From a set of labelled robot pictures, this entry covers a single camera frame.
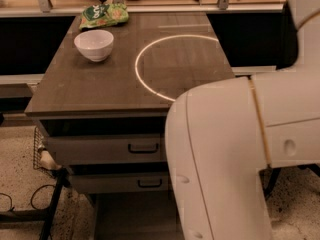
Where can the lower grey drawer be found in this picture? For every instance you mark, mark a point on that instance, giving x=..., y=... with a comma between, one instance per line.
x=120, y=183

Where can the black metal stand leg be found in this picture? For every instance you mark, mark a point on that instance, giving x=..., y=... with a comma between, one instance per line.
x=45, y=215

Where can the wire mesh basket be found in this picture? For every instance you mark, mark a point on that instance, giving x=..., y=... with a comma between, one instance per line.
x=42, y=160

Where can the upper grey drawer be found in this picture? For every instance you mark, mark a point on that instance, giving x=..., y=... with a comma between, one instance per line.
x=106, y=149

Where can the grey drawer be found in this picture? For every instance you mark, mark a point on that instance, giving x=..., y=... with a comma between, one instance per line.
x=120, y=183
x=106, y=149

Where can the black office chair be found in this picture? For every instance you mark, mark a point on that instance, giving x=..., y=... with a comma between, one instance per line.
x=286, y=37

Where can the white ceramic bowl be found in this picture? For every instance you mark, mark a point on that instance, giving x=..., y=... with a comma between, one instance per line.
x=95, y=45

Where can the grey drawer cabinet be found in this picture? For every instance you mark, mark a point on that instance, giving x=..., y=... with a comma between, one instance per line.
x=156, y=57

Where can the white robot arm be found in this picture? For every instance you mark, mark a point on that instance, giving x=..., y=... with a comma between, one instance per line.
x=219, y=136

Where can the green chip bag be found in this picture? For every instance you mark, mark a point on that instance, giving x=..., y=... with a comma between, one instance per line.
x=103, y=15

